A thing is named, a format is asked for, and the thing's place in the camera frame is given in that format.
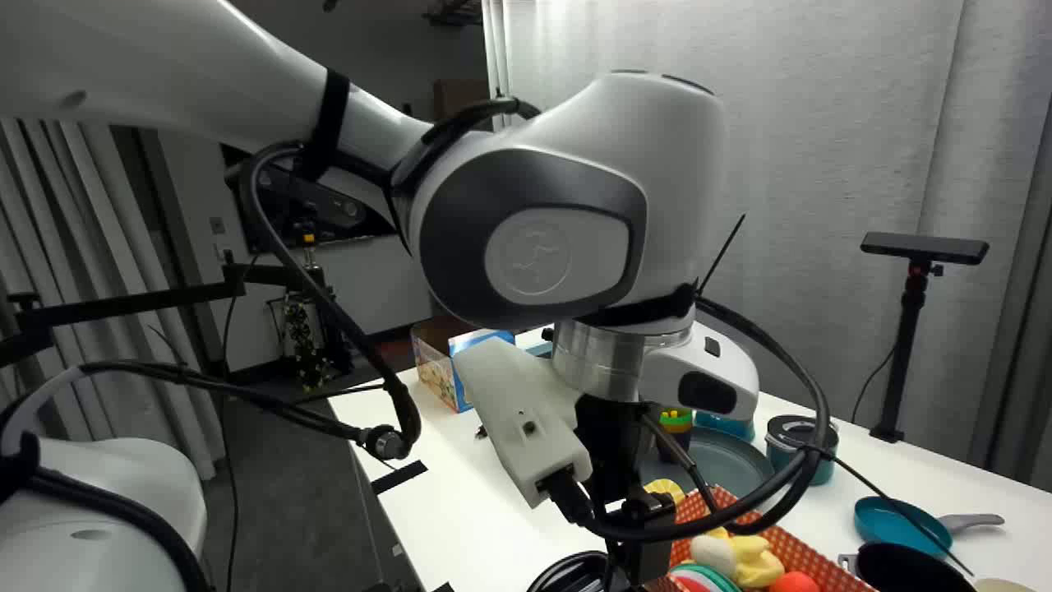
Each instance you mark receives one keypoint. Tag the red patterned basket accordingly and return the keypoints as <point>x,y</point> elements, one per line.
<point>810,547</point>

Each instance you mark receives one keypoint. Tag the black bowl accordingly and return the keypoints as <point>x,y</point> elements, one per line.
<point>907,571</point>

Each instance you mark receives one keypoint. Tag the green and yellow toy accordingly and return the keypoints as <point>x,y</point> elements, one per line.
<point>674,422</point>

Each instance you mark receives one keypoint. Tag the yellow banana toy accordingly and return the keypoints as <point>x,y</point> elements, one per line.
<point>758,559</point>

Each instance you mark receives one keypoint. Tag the black camera tripod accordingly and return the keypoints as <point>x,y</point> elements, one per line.
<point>907,341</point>

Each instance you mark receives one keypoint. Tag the black strip on table edge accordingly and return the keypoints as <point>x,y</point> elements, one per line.
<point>398,473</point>

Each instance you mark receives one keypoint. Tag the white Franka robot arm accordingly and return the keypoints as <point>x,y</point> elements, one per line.
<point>570,218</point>

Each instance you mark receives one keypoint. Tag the blue and orange food box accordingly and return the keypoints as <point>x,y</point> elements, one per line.
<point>434,379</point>

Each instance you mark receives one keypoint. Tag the teal plate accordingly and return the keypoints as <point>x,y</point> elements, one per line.
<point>727,460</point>

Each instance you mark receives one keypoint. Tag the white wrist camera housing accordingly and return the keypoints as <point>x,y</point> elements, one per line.
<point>514,422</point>

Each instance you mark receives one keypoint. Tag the white vertical blinds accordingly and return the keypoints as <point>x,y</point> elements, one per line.
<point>68,242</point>

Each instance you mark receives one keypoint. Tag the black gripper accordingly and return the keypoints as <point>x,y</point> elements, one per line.
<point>614,447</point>

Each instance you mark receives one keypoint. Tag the teal cup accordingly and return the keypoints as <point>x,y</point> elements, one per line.
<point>789,444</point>

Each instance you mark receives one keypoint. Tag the striped colourful toy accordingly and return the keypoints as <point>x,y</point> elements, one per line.
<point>700,579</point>

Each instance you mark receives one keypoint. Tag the black bar camera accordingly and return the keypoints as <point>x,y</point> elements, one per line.
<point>923,248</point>

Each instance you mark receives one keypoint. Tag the black wall monitor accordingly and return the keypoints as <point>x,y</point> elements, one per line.
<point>316,215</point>

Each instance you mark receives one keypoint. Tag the blue bowl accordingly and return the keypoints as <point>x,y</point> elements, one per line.
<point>893,525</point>

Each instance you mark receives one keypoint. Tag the red round toy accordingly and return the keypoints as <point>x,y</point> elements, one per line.
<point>793,584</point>

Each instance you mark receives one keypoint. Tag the beige plate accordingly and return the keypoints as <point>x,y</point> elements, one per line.
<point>1005,586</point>

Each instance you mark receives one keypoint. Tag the black boom stand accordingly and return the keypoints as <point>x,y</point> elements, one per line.
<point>133,300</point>

